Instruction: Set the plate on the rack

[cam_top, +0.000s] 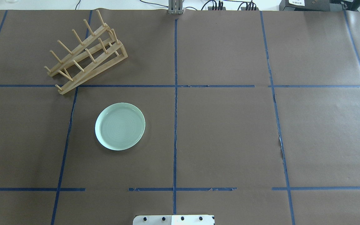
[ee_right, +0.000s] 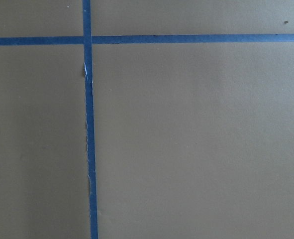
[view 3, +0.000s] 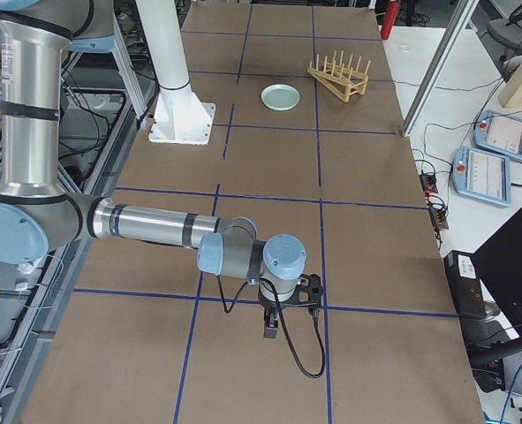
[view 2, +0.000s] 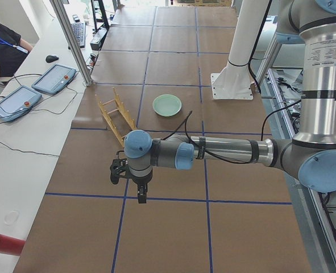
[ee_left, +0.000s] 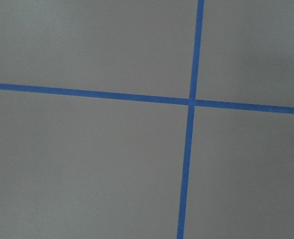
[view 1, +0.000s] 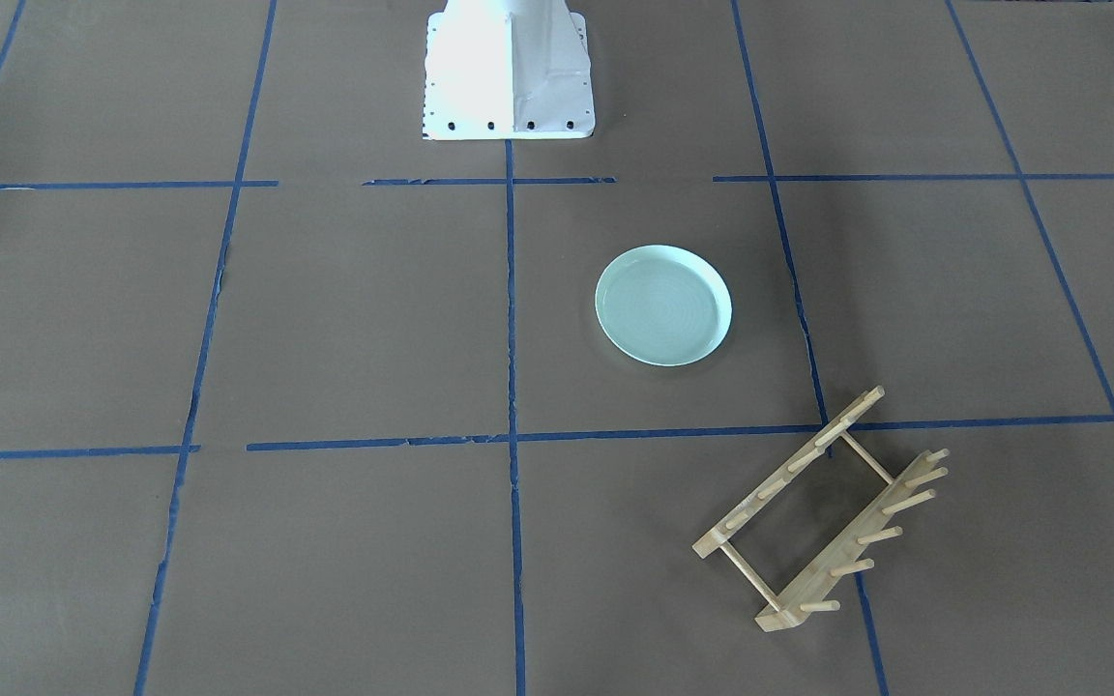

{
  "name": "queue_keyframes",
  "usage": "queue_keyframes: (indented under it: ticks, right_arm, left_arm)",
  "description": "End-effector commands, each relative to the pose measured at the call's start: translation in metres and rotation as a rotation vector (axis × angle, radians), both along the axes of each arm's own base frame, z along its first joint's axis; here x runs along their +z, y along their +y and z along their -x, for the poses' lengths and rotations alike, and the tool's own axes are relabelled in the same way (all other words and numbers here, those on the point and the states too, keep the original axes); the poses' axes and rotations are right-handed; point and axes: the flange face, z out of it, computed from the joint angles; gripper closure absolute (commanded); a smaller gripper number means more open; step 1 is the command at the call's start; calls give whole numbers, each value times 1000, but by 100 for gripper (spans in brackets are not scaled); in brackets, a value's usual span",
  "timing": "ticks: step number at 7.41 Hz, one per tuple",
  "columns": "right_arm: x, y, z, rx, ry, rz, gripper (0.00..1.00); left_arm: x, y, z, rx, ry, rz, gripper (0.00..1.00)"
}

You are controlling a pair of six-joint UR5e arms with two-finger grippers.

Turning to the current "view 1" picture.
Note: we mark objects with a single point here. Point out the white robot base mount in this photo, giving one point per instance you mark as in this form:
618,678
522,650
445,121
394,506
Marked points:
496,70

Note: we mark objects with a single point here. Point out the light green plate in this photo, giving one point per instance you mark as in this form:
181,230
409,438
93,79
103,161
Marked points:
663,305

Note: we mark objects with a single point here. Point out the wooden dish rack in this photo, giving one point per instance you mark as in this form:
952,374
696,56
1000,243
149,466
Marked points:
808,524

